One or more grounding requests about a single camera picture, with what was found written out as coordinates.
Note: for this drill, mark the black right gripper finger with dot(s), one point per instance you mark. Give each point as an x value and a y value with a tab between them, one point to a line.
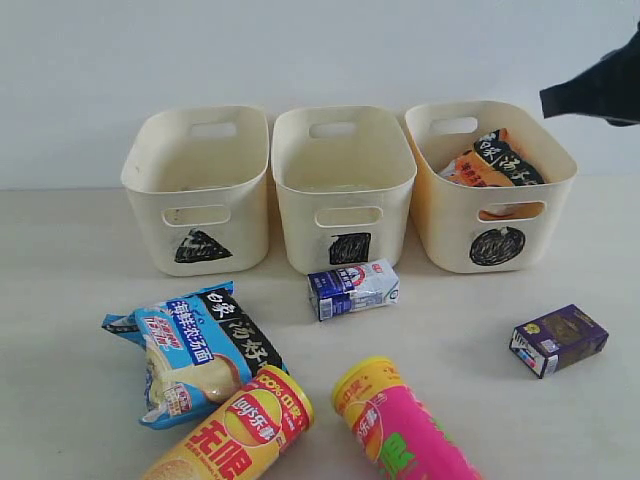
607	90

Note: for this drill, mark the orange instant noodle bag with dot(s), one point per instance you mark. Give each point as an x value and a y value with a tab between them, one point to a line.
493	160

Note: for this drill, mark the purple small box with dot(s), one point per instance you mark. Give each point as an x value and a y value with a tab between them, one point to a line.
557	340

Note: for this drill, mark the blue white milk carton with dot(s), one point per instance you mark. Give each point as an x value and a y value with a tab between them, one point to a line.
352	289

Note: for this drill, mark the blue instant noodle bag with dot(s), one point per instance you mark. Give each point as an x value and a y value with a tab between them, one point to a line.
200	349

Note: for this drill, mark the cream bin circle mark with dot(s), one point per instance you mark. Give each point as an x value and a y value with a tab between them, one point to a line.
488	229

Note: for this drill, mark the cream bin square mark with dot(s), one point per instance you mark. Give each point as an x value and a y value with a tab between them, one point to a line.
344	177

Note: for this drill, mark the pink Lays chip can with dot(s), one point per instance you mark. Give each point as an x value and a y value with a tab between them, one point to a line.
394	428

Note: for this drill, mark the cream bin triangle mark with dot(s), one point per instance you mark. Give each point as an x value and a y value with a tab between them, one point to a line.
196	181

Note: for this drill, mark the yellow Lays chip can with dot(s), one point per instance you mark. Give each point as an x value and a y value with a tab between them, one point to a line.
244	436

